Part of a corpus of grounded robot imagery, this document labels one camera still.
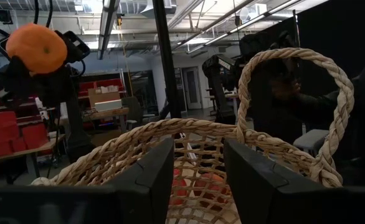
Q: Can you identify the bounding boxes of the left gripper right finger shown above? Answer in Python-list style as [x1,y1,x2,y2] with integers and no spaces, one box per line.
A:
[223,138,365,224]

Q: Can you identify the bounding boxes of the black upright post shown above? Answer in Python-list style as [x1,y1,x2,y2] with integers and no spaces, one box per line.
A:
[153,0,183,121]

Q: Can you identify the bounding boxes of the red storage bins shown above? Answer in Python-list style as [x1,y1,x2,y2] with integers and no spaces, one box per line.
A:
[0,90,65,159]

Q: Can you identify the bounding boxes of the person's hand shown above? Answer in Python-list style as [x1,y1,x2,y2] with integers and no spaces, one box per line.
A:
[271,77,302,101]

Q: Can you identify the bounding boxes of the orange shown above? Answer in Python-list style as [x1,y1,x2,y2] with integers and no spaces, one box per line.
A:
[5,23,68,75]

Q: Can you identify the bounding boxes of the door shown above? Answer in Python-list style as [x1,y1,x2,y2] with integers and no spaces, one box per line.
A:
[182,67,202,110]

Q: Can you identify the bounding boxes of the woven wicker basket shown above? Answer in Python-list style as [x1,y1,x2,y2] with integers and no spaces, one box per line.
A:
[29,47,355,224]

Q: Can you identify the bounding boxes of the red storage rack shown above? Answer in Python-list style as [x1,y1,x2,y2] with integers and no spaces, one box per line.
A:
[78,77,126,99]

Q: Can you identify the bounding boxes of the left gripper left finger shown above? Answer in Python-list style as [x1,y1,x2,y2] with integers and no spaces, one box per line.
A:
[0,138,175,224]

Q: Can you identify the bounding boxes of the cardboard box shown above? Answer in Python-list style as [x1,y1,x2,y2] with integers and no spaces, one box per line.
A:
[88,86,121,108]

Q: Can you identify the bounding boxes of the wooden table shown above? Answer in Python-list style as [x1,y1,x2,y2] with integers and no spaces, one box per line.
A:
[82,107,130,133]

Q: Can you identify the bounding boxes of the ceiling light strip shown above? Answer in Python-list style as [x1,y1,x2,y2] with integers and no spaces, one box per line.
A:
[187,0,301,55]

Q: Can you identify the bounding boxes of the black curtain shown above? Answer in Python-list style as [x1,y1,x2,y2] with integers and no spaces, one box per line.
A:
[257,0,365,94]

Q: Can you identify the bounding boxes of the ceiling beam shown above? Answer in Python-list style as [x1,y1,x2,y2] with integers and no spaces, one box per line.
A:
[97,0,121,60]

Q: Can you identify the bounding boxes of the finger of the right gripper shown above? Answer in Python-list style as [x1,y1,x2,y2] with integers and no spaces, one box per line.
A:
[54,30,92,65]
[0,57,31,109]

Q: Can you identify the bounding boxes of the office chair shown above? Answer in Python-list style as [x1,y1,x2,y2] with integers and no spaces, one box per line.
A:
[121,96,143,130]

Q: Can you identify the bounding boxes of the wooden workbench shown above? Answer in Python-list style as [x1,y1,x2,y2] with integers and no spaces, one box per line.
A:
[0,134,67,184]

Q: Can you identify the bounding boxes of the black machine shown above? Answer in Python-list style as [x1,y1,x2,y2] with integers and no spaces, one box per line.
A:
[202,54,237,125]

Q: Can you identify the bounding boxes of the white box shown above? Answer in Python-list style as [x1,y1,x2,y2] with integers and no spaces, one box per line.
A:
[94,99,123,112]

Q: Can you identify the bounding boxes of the grey chair seat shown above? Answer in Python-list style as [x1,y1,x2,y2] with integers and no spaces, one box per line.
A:
[293,129,330,156]

